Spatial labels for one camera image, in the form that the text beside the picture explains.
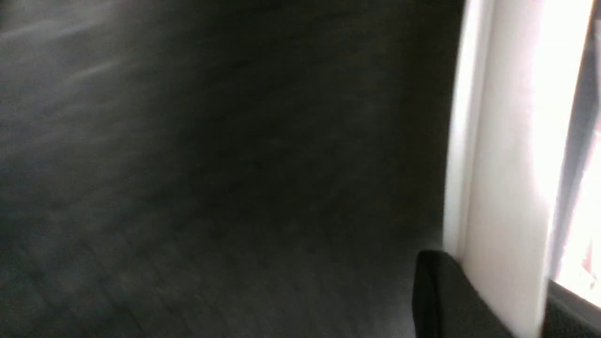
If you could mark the white square rice plate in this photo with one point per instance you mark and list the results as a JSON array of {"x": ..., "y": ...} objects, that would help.
[{"x": 515, "y": 80}]

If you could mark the black serving tray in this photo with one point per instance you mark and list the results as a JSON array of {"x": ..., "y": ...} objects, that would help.
[{"x": 221, "y": 168}]

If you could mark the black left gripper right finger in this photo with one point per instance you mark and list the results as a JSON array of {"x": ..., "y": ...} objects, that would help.
[{"x": 567, "y": 315}]

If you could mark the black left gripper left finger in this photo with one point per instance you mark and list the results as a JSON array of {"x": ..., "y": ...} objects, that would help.
[{"x": 446, "y": 305}]

